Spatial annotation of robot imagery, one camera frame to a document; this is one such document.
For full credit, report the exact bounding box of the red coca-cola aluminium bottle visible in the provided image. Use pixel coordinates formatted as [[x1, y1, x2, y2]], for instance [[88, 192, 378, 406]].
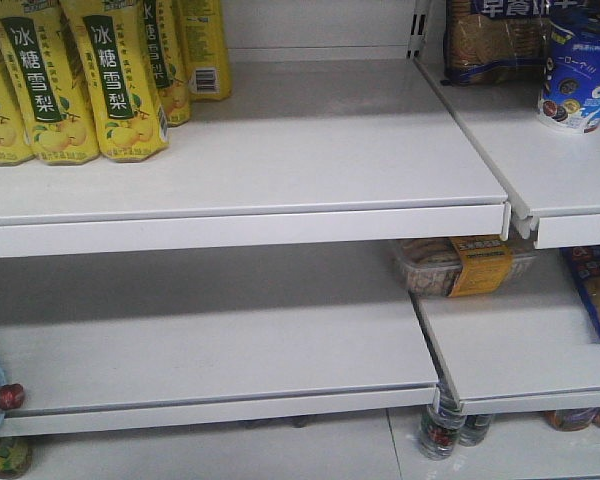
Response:
[[0, 383, 26, 413]]

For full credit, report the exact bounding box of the white metal shelf unit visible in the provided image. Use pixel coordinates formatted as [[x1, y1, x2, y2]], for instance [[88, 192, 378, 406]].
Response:
[[0, 1, 600, 479]]

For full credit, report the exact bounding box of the clear biscuit tray yellow label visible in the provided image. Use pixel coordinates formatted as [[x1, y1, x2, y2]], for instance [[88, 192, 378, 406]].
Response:
[[391, 234, 536, 297]]

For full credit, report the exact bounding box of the clear bottle lower shelf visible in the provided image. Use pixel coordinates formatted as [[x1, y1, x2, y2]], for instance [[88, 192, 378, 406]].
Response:
[[418, 395, 466, 460]]

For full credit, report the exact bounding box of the biscuit pack blue label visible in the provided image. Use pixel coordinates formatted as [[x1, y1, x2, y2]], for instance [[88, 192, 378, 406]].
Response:
[[443, 0, 551, 86]]

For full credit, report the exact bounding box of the blue cookie cup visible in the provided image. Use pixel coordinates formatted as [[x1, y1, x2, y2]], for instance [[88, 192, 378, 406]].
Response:
[[537, 6, 600, 134]]

